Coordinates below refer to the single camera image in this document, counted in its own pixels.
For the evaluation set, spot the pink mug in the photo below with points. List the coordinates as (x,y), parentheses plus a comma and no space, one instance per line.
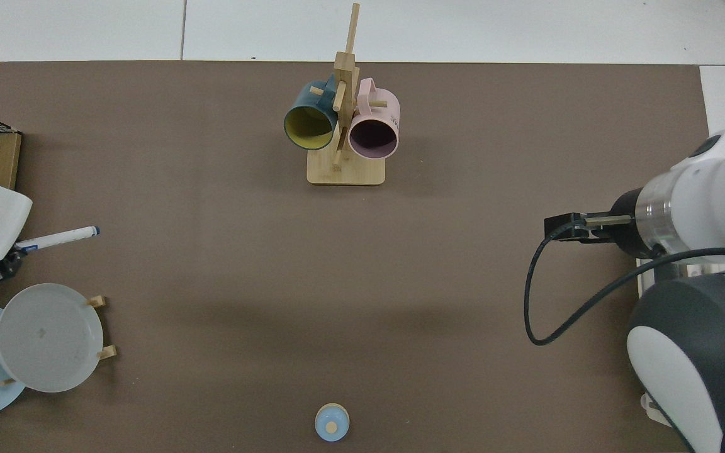
(387,112)

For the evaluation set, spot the white marker with blue cap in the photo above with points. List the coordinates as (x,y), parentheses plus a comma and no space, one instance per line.
(60,238)

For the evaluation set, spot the wooden plate rack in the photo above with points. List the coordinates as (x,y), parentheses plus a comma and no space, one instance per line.
(109,352)

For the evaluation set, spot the pale toaster oven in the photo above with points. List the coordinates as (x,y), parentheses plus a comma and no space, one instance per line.
(649,280)

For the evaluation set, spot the grey plate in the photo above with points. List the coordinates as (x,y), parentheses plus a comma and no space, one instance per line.
(48,340)

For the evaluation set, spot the small blue round thing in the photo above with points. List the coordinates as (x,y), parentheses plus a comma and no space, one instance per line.
(325,418)

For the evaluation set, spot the brown table cloth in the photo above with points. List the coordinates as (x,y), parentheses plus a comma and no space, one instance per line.
(274,283)

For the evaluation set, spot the wooden cup stand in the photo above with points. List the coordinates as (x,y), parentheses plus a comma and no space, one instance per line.
(347,173)

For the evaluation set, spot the dark teal mug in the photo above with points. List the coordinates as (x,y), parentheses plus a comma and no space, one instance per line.
(301,102)

